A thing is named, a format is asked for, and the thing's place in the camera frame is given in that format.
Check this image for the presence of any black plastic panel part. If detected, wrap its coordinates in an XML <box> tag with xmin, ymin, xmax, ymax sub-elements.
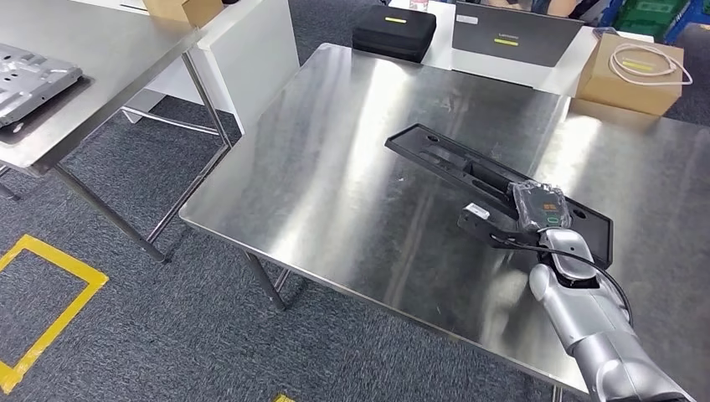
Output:
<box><xmin>383</xmin><ymin>122</ymin><xmax>615</xmax><ymax>271</ymax></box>

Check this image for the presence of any stainless steel workbench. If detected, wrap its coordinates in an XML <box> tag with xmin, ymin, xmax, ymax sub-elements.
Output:
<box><xmin>178</xmin><ymin>43</ymin><xmax>573</xmax><ymax>334</ymax></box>
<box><xmin>438</xmin><ymin>96</ymin><xmax>710</xmax><ymax>402</ymax></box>

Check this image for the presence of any grey metal plate part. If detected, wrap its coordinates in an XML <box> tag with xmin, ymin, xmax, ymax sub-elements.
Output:
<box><xmin>0</xmin><ymin>43</ymin><xmax>85</xmax><ymax>129</ymax></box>

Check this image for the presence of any black zip case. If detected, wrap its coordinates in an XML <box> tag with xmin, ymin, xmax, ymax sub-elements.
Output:
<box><xmin>352</xmin><ymin>5</ymin><xmax>438</xmax><ymax>64</ymax></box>

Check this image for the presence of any grey laptop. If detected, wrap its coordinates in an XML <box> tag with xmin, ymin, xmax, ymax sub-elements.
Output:
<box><xmin>451</xmin><ymin>1</ymin><xmax>585</xmax><ymax>69</ymax></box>

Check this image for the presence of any white desk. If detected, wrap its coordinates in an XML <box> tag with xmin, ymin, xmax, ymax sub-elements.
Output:
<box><xmin>388</xmin><ymin>0</ymin><xmax>656</xmax><ymax>100</ymax></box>

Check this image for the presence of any cardboard box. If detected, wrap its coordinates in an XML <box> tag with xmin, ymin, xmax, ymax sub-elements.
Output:
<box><xmin>574</xmin><ymin>33</ymin><xmax>685</xmax><ymax>116</ymax></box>
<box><xmin>142</xmin><ymin>0</ymin><xmax>226</xmax><ymax>28</ymax></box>

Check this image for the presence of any stainless steel table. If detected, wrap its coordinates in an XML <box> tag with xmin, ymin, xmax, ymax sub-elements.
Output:
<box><xmin>0</xmin><ymin>0</ymin><xmax>234</xmax><ymax>265</ymax></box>

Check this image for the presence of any green plastic crate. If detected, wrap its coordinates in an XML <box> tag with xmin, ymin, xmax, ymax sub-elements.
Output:
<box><xmin>610</xmin><ymin>0</ymin><xmax>689</xmax><ymax>41</ymax></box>

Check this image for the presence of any blue plastic crate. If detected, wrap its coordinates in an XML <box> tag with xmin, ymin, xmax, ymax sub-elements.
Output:
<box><xmin>662</xmin><ymin>0</ymin><xmax>710</xmax><ymax>45</ymax></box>

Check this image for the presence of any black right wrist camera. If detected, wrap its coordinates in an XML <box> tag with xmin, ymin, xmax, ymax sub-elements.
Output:
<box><xmin>457</xmin><ymin>202</ymin><xmax>542</xmax><ymax>252</ymax></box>

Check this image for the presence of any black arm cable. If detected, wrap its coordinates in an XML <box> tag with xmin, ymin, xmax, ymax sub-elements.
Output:
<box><xmin>491</xmin><ymin>235</ymin><xmax>635</xmax><ymax>328</ymax></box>

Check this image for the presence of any white coiled cable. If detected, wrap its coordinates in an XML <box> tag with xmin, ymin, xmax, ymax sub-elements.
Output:
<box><xmin>608</xmin><ymin>43</ymin><xmax>693</xmax><ymax>87</ymax></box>

